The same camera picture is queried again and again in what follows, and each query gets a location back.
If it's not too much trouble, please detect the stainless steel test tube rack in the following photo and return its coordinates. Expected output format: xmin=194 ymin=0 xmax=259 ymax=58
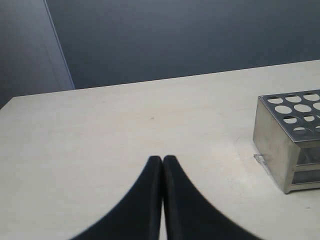
xmin=253 ymin=89 xmax=320 ymax=194

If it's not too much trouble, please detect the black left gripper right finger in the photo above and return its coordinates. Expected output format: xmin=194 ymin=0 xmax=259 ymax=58
xmin=162 ymin=155 xmax=259 ymax=240

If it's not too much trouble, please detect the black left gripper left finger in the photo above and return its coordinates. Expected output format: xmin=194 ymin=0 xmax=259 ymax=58
xmin=73 ymin=156 xmax=163 ymax=240

